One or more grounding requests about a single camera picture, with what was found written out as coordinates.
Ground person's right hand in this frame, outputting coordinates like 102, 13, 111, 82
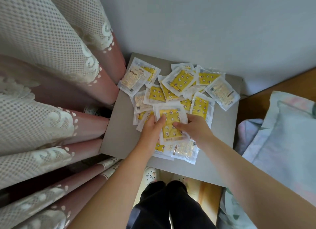
172, 113, 216, 148

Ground person's left hand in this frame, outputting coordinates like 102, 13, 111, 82
138, 114, 167, 152

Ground clear sachet with yellow print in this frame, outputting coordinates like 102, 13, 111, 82
153, 102, 191, 144

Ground person's right forearm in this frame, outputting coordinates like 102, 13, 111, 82
202, 135, 316, 229

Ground person's left forearm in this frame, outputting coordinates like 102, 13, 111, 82
68, 145, 154, 229

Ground pile of yellow packets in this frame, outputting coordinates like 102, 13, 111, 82
117, 57, 241, 165

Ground white clog shoe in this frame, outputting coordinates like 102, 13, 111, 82
141, 167, 160, 188
172, 173, 191, 187

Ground pale pink quilt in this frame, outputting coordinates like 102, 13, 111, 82
234, 118, 264, 156

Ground black trousers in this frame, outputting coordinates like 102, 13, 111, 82
126, 180, 218, 229

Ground green floral bedsheet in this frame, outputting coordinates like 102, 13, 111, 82
217, 187, 262, 229

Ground pale floral pillow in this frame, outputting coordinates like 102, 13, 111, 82
242, 91, 316, 206

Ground wooden bed headboard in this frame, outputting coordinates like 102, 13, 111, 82
237, 68, 316, 126

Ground pink curtain with white lace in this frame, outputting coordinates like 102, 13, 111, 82
0, 0, 127, 229

